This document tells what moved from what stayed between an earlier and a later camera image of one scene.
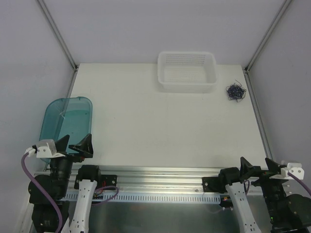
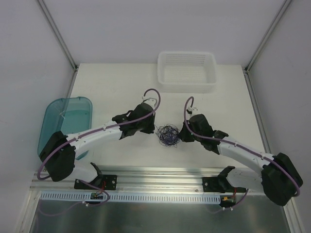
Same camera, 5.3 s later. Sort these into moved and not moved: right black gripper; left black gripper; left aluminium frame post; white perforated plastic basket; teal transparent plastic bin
Moved: right black gripper; left black gripper
Not moved: left aluminium frame post; white perforated plastic basket; teal transparent plastic bin
